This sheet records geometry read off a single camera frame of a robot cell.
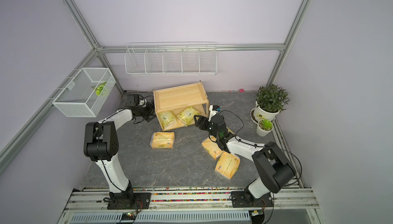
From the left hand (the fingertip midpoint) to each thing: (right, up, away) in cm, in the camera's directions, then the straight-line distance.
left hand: (160, 109), depth 97 cm
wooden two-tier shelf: (+12, +6, -8) cm, 16 cm away
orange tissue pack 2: (+33, -22, -10) cm, 41 cm away
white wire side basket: (-37, +8, -15) cm, 41 cm away
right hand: (+24, -4, -11) cm, 27 cm away
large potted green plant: (+67, +6, -8) cm, 68 cm away
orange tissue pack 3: (+40, -30, -16) cm, 53 cm away
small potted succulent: (+64, -11, -7) cm, 66 cm away
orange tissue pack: (+3, -19, -6) cm, 20 cm away
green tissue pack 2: (+17, -5, +2) cm, 18 cm away
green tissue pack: (+4, -6, +2) cm, 8 cm away
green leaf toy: (-28, +11, -16) cm, 35 cm away
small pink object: (+59, +15, +27) cm, 67 cm away
